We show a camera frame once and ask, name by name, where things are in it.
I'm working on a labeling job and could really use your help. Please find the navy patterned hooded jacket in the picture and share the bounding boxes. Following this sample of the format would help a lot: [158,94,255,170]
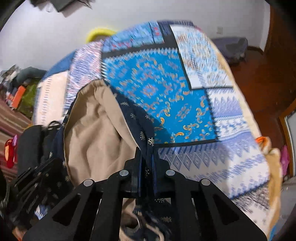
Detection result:
[34,79,176,241]

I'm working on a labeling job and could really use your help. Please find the black folded garment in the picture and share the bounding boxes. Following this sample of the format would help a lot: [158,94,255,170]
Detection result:
[16,120,62,176]

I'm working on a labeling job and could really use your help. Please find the red slipper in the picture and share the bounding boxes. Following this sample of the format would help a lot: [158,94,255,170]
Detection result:
[4,135,18,169]

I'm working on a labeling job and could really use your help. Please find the green patterned bag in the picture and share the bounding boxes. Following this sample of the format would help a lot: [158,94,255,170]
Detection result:
[17,79,40,120]

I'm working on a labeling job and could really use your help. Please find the blue patchwork bedspread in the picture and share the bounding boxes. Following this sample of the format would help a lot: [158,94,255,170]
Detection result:
[33,21,282,238]

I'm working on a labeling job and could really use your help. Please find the orange box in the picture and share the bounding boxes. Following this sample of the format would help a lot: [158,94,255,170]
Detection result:
[11,85,26,109]

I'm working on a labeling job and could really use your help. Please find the yellow round object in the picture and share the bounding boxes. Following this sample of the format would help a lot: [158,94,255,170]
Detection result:
[85,28,116,43]

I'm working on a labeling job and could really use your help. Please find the wooden door frame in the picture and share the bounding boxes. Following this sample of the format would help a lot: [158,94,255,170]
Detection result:
[264,5,295,99]

